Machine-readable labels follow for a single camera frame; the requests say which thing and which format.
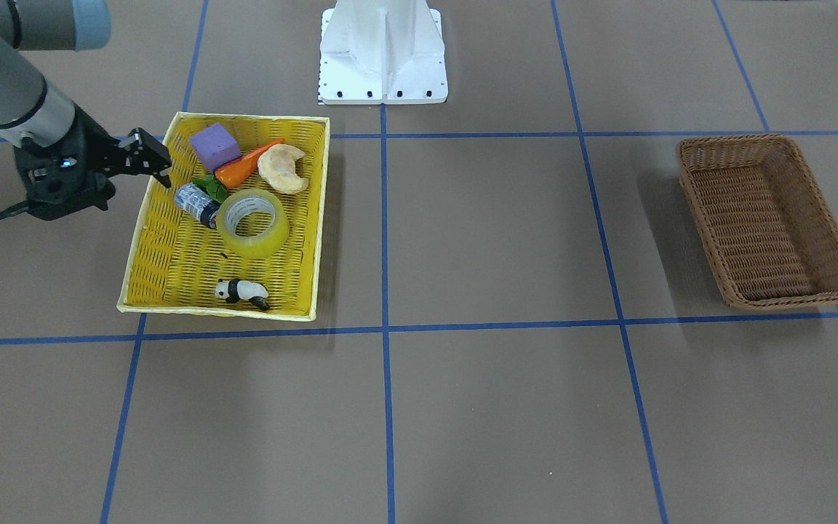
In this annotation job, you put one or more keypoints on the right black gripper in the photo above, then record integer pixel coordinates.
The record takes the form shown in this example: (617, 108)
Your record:
(89, 140)

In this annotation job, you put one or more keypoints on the yellow tape roll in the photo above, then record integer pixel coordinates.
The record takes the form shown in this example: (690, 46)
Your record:
(243, 203)

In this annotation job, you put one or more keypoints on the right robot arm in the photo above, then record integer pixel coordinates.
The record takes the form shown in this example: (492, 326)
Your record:
(31, 106)

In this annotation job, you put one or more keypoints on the brown wicker basket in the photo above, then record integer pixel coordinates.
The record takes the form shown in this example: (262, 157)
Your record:
(770, 238)

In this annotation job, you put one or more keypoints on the yellow woven basket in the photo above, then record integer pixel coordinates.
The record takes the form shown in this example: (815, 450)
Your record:
(174, 262)

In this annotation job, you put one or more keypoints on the purple foam cube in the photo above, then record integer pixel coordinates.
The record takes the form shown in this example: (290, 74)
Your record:
(215, 146)

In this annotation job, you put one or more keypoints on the toy carrot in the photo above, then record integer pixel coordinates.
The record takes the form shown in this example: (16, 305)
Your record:
(231, 175)

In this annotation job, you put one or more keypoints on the toy croissant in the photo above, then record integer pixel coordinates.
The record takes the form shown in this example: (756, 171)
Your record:
(277, 166)

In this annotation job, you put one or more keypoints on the panda figurine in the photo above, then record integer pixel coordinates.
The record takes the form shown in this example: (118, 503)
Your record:
(237, 290)

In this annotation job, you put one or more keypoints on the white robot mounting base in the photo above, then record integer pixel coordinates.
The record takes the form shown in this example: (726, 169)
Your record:
(382, 52)

